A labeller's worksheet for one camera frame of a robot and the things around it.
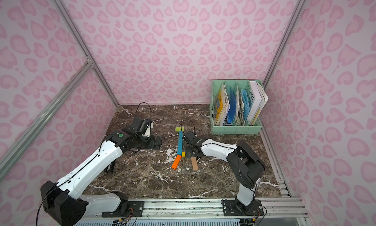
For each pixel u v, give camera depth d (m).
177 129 1.04
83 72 0.85
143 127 0.61
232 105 0.92
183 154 0.90
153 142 0.69
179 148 0.94
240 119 0.97
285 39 0.82
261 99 0.88
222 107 0.90
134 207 0.74
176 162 0.88
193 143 0.70
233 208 0.74
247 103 0.87
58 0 0.69
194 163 0.88
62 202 0.37
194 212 0.73
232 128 0.99
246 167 0.46
